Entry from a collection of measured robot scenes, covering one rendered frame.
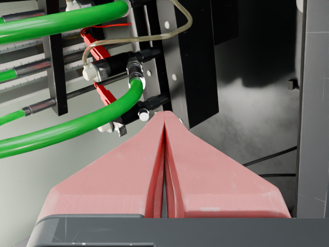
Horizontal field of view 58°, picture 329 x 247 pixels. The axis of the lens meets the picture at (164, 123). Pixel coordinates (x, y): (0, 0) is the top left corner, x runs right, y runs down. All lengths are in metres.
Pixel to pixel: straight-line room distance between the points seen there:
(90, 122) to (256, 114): 0.41
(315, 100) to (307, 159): 0.08
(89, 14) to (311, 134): 0.30
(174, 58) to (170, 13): 0.07
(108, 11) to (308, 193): 0.35
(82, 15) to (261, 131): 0.44
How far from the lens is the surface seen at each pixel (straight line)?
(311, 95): 0.39
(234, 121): 0.64
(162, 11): 0.47
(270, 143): 0.61
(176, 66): 0.47
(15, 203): 0.76
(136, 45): 0.51
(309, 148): 0.42
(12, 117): 0.60
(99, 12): 0.25
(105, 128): 0.44
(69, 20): 0.24
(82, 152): 0.78
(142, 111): 0.45
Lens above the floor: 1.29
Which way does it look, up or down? 34 degrees down
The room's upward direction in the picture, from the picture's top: 118 degrees counter-clockwise
